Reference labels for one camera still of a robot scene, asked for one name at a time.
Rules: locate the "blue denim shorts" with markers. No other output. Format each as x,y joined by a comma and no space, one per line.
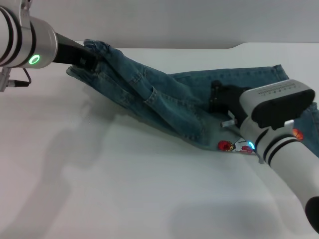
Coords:
162,99

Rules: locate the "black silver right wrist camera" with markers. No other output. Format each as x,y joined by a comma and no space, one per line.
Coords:
279,102

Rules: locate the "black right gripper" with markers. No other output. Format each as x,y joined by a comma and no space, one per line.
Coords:
225,99

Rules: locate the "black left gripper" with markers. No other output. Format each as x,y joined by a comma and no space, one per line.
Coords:
69,53

